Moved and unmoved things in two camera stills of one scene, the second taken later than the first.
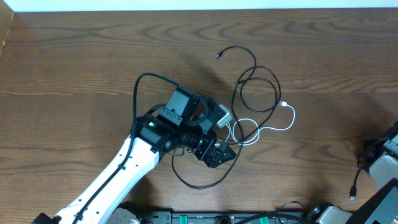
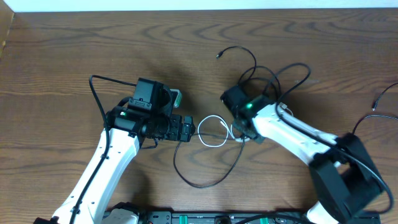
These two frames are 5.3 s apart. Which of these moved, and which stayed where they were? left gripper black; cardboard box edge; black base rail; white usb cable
Moved: white usb cable; left gripper black
Stayed: cardboard box edge; black base rail
